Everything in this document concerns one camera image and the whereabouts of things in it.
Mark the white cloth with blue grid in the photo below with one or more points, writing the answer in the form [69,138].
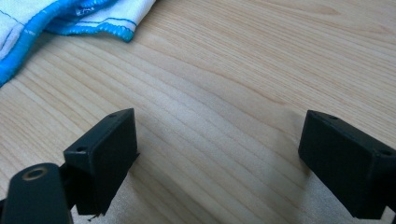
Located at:
[118,12]

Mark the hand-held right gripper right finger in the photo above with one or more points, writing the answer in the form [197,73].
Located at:
[345,161]

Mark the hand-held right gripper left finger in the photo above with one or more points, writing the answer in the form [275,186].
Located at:
[102,161]

